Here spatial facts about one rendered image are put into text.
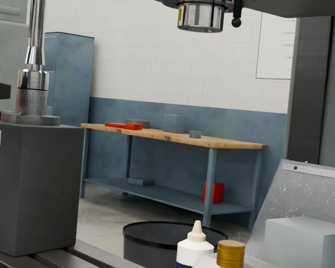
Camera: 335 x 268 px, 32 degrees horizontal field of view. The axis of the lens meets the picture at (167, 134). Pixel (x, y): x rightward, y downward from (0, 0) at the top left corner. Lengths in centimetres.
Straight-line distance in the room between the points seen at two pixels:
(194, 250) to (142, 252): 185
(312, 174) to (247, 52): 528
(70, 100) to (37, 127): 709
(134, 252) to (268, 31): 391
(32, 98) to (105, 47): 724
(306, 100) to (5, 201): 49
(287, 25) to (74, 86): 325
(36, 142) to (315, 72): 45
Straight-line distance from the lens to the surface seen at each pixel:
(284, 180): 97
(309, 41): 98
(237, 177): 617
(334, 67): 95
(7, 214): 88
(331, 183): 93
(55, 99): 782
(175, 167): 685
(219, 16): 60
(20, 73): 91
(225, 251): 47
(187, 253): 64
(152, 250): 246
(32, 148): 85
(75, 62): 797
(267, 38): 605
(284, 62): 587
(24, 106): 90
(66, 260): 87
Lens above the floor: 120
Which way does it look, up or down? 3 degrees down
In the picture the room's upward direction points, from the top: 5 degrees clockwise
